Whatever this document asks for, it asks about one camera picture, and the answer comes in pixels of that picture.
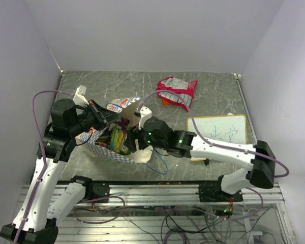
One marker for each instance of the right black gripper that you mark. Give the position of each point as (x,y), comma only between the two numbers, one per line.
(132,134)

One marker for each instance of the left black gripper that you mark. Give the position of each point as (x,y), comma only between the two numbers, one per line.
(103,116)

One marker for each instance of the purple snack packet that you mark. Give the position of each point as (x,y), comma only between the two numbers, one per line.
(122,123)

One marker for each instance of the green yellow candy bag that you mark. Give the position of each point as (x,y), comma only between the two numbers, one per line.
(117,139)

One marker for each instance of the blue checkered paper bag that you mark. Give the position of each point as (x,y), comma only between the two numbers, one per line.
(109,143)

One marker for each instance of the orange snack packet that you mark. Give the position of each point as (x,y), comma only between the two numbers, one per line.
(165,102)

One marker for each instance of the red white snack bag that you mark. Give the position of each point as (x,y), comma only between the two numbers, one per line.
(177,91)

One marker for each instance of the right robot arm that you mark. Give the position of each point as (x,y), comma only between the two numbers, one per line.
(256,162)

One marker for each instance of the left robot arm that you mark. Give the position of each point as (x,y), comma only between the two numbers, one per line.
(38,220)

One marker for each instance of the small whiteboard with writing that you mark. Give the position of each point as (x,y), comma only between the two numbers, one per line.
(230,128)

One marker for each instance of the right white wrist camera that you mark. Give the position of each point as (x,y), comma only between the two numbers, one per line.
(143,114)

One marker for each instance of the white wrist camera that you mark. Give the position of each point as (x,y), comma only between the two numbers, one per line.
(79,98)
(143,114)

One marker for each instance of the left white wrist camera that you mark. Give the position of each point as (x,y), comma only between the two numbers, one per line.
(79,98)

